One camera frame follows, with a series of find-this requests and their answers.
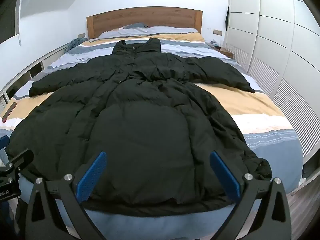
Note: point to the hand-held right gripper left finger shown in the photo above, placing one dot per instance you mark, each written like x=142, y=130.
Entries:
x=92, y=178

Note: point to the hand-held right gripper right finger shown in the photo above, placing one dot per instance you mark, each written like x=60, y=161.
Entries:
x=225, y=177

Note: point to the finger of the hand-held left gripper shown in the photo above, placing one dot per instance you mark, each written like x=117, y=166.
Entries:
x=21, y=160

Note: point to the black puffer coat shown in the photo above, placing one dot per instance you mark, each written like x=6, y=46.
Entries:
x=140, y=130

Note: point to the dark red flat case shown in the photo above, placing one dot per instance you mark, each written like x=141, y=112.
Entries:
x=9, y=110

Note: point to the striped bed duvet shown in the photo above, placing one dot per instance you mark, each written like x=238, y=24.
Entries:
x=250, y=105

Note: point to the wooden nightstand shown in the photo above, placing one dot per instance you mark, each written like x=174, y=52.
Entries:
x=226, y=53

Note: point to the crumpled blue cloth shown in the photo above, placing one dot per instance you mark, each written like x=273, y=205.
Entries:
x=75, y=44

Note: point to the small clutter on nightstand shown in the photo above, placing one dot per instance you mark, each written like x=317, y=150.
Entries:
x=214, y=44

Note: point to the white wardrobe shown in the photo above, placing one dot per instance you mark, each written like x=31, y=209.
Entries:
x=275, y=30

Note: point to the light striped pillow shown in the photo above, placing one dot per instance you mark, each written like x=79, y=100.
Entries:
x=170, y=31

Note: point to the grey-blue pillow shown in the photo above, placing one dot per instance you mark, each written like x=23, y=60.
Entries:
x=135, y=26

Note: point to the wooden headboard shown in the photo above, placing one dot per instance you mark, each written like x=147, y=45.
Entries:
x=145, y=17

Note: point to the wall socket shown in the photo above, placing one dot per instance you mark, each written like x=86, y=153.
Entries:
x=81, y=35
x=217, y=31

